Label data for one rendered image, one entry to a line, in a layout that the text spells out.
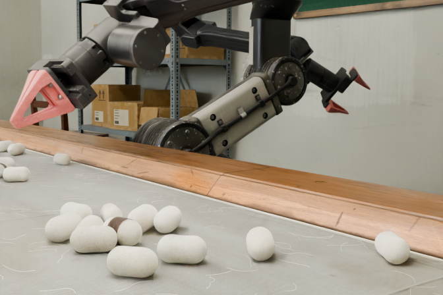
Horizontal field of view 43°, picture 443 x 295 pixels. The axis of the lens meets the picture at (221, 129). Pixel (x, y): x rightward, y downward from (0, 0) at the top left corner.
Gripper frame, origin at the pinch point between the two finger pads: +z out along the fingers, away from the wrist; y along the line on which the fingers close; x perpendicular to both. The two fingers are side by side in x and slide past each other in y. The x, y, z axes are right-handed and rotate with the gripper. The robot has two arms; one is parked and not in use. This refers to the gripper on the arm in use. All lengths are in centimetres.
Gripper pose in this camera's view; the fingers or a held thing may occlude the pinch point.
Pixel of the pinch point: (18, 120)
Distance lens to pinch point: 78.5
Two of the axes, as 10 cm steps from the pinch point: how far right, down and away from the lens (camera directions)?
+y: 6.4, 0.7, -7.7
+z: -6.0, 6.7, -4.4
